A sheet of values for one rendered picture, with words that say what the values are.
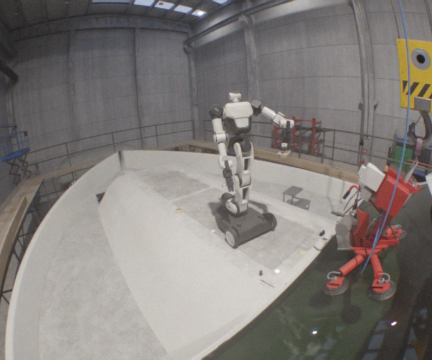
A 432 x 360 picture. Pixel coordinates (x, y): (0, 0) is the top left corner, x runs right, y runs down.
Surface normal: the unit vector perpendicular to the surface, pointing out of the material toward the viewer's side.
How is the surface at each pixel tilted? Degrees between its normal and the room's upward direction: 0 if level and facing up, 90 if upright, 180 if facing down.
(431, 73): 90
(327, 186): 90
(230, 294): 18
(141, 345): 0
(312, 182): 90
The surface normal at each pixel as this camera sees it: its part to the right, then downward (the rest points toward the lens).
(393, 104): -0.78, 0.26
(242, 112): 0.21, 0.11
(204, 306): -0.52, -0.58
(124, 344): -0.05, -0.94
